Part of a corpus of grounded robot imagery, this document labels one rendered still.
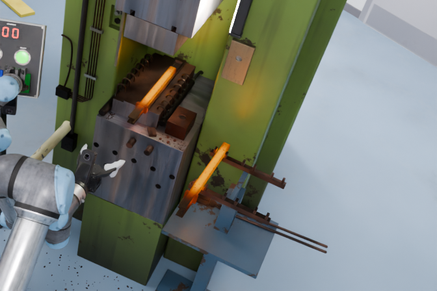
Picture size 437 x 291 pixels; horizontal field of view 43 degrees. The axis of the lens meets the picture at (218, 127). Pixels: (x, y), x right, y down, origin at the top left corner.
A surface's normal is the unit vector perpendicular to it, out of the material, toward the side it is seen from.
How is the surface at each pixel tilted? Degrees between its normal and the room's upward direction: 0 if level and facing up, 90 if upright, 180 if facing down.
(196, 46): 90
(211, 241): 0
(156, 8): 90
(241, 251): 0
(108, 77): 90
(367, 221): 0
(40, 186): 38
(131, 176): 90
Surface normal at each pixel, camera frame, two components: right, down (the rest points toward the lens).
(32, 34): 0.22, 0.18
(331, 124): 0.24, -0.75
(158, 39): -0.31, 0.54
